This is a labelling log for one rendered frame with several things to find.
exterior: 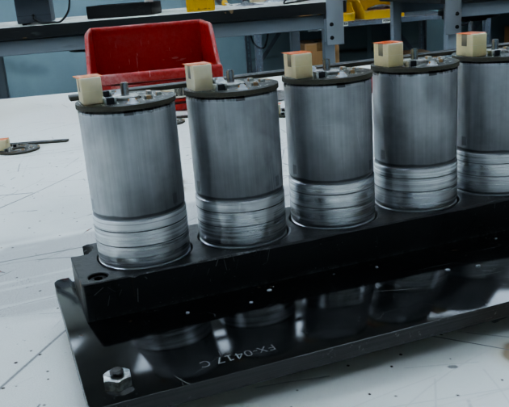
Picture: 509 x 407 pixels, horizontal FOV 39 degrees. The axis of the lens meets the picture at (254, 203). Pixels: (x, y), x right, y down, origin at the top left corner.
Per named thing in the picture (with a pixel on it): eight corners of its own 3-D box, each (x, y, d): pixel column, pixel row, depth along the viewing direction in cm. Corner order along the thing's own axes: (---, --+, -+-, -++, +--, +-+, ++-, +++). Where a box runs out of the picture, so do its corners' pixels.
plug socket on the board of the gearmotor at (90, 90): (115, 102, 17) (111, 74, 17) (79, 106, 17) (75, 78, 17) (109, 98, 18) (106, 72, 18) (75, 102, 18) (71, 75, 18)
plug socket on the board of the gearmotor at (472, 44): (494, 55, 21) (494, 31, 21) (469, 57, 21) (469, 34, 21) (477, 52, 22) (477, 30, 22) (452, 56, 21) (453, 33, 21)
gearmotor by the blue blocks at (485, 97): (548, 214, 22) (557, 47, 21) (483, 228, 21) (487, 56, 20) (497, 195, 24) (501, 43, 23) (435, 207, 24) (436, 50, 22)
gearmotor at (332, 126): (391, 248, 20) (389, 68, 19) (313, 265, 20) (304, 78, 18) (351, 224, 23) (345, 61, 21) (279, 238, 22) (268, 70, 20)
